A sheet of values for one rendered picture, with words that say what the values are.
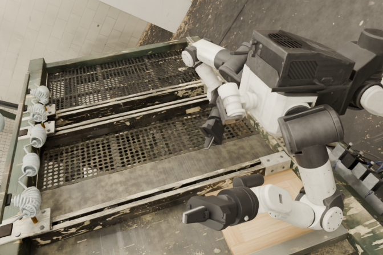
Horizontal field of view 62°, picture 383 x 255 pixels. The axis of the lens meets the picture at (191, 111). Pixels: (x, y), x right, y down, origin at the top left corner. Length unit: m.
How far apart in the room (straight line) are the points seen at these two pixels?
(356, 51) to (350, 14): 1.58
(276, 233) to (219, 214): 0.57
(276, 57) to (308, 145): 0.26
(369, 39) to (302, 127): 0.45
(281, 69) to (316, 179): 0.32
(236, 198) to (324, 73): 0.48
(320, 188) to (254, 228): 0.37
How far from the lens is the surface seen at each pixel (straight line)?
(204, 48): 1.34
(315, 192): 1.02
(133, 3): 4.98
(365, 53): 1.22
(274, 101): 0.97
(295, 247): 1.23
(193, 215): 0.72
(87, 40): 6.74
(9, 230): 1.36
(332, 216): 1.05
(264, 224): 1.29
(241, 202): 0.79
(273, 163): 1.43
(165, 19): 5.14
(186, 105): 1.79
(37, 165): 1.42
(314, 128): 0.89
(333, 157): 1.57
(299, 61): 0.95
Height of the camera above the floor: 2.03
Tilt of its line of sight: 30 degrees down
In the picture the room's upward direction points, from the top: 73 degrees counter-clockwise
